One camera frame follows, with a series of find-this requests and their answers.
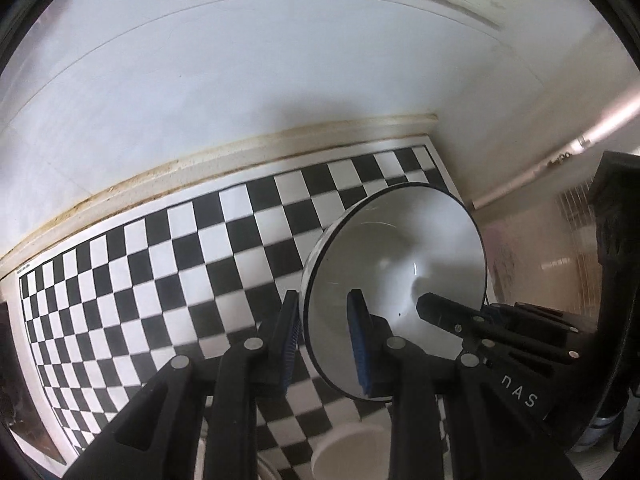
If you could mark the white round cup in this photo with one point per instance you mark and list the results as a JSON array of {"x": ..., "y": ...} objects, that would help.
[{"x": 350, "y": 447}]

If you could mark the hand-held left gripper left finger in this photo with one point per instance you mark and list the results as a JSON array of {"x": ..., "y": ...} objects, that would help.
[{"x": 291, "y": 337}]

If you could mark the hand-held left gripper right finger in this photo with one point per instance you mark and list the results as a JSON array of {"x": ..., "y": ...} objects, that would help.
[{"x": 361, "y": 345}]

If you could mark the black and white checkered cloth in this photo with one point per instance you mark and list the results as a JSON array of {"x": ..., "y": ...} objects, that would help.
[{"x": 150, "y": 270}]

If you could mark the white bowl with dark rim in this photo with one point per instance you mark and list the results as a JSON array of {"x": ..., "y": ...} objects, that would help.
[{"x": 400, "y": 240}]

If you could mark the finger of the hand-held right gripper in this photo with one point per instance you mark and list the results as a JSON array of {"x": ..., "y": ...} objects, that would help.
[
  {"x": 530, "y": 317},
  {"x": 445, "y": 317}
]

